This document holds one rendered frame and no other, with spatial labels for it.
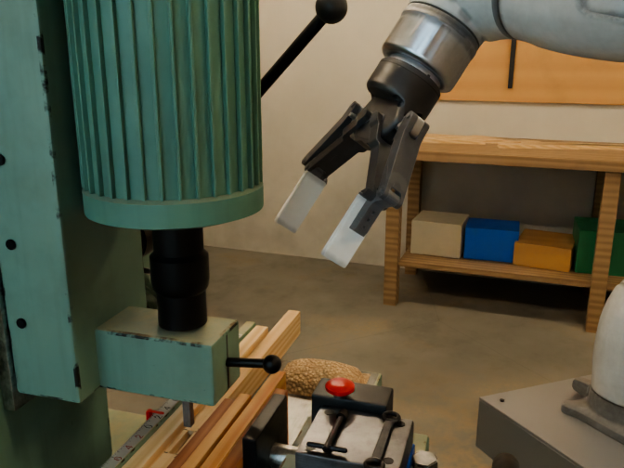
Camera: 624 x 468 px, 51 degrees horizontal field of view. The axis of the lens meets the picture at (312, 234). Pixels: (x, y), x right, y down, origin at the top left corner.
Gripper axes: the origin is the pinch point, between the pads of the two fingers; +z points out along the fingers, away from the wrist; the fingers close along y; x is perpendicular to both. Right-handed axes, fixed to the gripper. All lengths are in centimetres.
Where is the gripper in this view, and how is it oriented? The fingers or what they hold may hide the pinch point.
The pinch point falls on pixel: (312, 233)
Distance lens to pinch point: 70.8
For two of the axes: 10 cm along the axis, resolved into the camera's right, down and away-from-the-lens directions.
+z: -5.3, 8.4, 0.1
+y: -3.9, -2.5, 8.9
